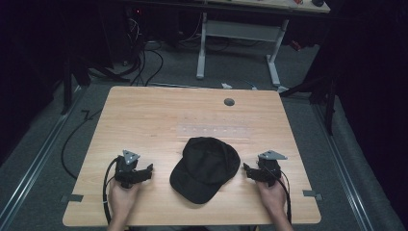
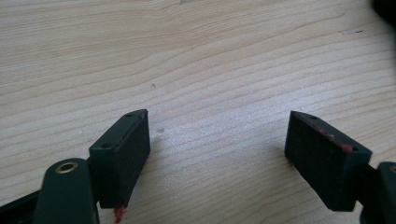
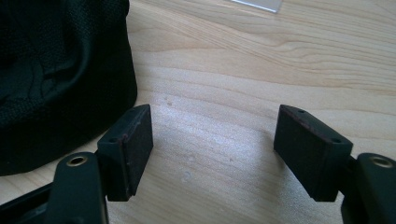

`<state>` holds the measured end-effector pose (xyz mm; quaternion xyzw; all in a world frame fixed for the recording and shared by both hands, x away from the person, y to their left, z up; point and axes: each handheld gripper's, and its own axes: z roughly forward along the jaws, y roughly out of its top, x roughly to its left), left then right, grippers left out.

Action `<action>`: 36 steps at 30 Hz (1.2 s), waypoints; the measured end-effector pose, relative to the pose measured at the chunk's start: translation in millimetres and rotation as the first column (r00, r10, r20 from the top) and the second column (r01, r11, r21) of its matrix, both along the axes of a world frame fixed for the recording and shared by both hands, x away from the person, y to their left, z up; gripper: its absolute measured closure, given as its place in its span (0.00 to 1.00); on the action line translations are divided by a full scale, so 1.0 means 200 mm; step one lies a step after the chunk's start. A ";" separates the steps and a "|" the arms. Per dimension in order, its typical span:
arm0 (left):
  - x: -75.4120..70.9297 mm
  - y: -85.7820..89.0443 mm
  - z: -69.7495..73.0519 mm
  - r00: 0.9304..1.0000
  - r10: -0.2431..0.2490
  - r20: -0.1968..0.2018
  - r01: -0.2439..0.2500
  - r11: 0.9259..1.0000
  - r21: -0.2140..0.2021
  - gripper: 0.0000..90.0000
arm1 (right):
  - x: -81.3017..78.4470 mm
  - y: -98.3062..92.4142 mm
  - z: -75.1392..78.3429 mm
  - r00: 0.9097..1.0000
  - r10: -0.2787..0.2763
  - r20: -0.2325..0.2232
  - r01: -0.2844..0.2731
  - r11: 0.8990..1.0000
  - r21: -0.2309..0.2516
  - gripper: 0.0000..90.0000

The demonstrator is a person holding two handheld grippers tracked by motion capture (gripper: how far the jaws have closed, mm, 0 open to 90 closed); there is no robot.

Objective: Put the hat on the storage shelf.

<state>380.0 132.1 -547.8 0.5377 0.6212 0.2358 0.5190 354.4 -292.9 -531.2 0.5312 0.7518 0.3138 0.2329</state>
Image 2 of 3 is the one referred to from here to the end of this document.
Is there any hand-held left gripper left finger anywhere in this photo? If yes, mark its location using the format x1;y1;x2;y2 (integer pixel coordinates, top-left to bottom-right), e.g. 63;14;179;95
88;108;151;210

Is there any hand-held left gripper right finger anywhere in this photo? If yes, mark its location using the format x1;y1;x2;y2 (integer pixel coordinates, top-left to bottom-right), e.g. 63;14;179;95
284;110;374;213

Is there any dark blurred object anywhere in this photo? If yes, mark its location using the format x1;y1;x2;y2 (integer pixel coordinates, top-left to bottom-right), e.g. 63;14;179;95
371;0;396;29

